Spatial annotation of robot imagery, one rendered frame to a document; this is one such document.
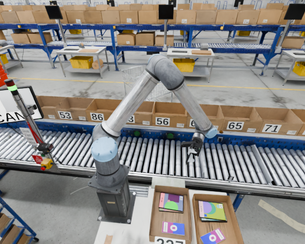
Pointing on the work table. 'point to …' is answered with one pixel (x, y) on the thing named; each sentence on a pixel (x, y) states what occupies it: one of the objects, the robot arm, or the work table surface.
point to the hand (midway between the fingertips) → (186, 160)
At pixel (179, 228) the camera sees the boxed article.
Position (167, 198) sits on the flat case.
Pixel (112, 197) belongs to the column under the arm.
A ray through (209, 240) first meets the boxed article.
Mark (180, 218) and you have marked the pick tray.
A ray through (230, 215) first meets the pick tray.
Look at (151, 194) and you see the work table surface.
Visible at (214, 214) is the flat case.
